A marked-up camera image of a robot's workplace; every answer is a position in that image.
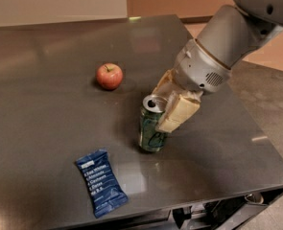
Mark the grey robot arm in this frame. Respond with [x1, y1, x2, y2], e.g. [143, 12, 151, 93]
[153, 0, 283, 133]

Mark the blue rxbar wrapper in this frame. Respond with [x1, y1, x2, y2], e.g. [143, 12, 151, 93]
[76, 149, 129, 218]

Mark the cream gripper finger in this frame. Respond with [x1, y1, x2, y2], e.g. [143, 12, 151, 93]
[153, 70, 176, 97]
[156, 91, 202, 133]

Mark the red apple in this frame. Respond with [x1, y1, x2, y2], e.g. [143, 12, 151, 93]
[96, 63, 124, 90]

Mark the green soda can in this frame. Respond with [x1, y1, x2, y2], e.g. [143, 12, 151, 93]
[139, 95, 167, 152]

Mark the dark table frame underside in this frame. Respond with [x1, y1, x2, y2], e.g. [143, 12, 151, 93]
[123, 188, 283, 230]

